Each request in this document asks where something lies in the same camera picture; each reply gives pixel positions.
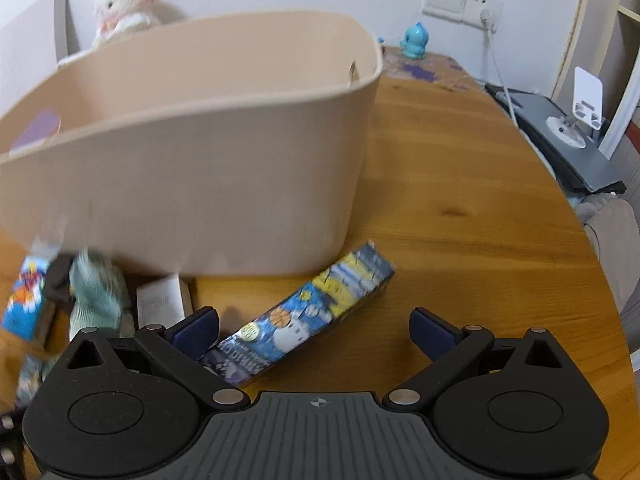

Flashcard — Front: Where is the white hotel supplies box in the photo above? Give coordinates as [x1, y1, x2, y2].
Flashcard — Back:
[136, 274, 193, 328]

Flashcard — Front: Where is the long starry cartoon box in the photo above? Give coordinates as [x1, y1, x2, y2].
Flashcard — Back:
[200, 242, 395, 386]

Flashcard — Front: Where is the green plaid scrunchie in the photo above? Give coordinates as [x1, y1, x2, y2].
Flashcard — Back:
[70, 247, 134, 340]

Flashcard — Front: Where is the blue cartoon tissue pack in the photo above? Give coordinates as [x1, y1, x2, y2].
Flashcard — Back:
[1, 256, 49, 344]

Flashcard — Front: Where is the small black box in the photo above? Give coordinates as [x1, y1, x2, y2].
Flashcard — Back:
[43, 254, 75, 314]

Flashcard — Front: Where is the blue white porcelain-pattern box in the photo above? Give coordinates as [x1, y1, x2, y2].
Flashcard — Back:
[14, 354, 58, 408]

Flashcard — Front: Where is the grey cloth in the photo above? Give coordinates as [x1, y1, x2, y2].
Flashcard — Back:
[574, 193, 639, 312]

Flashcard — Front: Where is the beige plastic storage bin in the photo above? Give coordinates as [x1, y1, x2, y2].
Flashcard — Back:
[1, 10, 383, 275]

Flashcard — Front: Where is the grey laptop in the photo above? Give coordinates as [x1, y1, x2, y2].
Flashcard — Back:
[485, 67, 626, 195]

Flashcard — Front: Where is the white phone stand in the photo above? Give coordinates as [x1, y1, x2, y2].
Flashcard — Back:
[546, 66, 603, 150]

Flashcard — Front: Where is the blue cartoon figurine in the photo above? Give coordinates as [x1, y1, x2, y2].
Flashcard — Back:
[399, 22, 430, 60]

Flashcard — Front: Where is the pink purple headboard panel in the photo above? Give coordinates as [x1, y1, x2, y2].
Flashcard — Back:
[1, 0, 68, 155]

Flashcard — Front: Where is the white shelf unit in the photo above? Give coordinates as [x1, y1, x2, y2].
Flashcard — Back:
[552, 0, 639, 157]

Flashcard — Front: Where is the white plush lamb toy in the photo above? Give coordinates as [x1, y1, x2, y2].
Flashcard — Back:
[92, 0, 160, 48]

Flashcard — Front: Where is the white power cable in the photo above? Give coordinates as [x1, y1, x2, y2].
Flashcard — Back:
[480, 8, 522, 126]

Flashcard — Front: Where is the white wall switch socket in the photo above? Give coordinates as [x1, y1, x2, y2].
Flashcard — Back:
[422, 0, 503, 32]

